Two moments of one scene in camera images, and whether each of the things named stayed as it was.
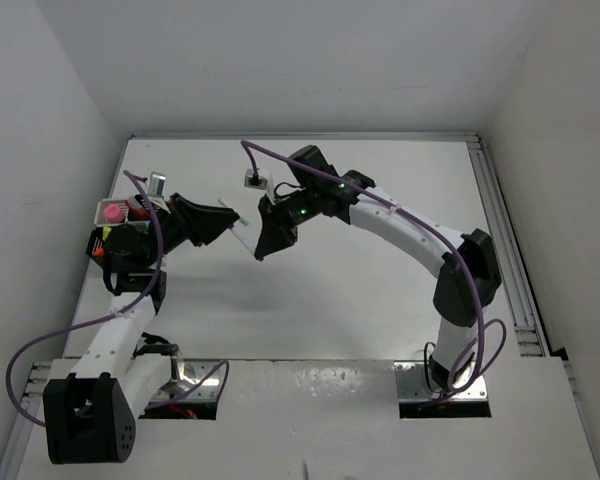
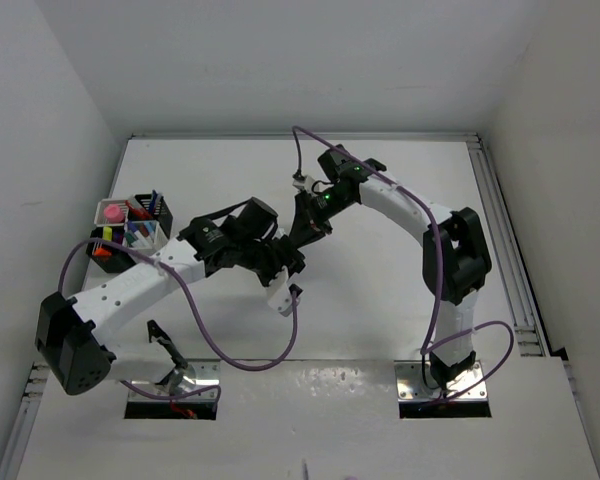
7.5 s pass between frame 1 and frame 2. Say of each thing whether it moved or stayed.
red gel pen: stayed
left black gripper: moved
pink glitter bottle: stayed
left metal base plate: stayed
